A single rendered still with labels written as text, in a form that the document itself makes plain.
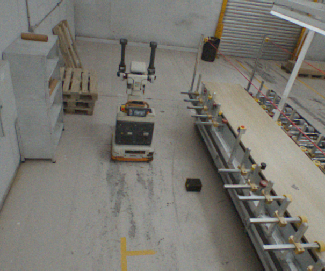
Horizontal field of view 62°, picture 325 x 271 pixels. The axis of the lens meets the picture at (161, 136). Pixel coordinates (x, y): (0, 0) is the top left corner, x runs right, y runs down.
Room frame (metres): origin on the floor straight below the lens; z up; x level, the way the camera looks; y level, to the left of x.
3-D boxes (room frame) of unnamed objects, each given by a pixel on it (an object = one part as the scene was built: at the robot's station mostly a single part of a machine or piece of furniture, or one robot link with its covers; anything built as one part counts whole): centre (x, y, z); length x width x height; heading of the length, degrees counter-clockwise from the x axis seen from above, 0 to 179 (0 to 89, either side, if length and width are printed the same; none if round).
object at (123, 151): (3.22, 0.35, 0.23); 0.41 x 0.02 x 0.08; 103
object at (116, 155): (3.53, 0.45, 0.16); 0.67 x 0.64 x 0.25; 13
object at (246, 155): (2.42, -0.93, 0.89); 0.04 x 0.04 x 0.48; 13
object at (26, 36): (3.43, 1.79, 1.59); 0.30 x 0.08 x 0.08; 103
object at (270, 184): (1.93, -1.04, 0.89); 0.04 x 0.04 x 0.48; 13
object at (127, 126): (3.44, 0.43, 0.59); 0.55 x 0.34 x 0.83; 103
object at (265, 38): (4.92, -1.47, 1.25); 0.15 x 0.08 x 1.10; 13
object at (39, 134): (3.33, 1.76, 0.78); 0.90 x 0.45 x 1.55; 13
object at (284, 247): (1.40, -1.13, 0.95); 0.50 x 0.04 x 0.04; 103
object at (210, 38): (9.32, -1.09, 0.36); 0.59 x 0.58 x 0.73; 13
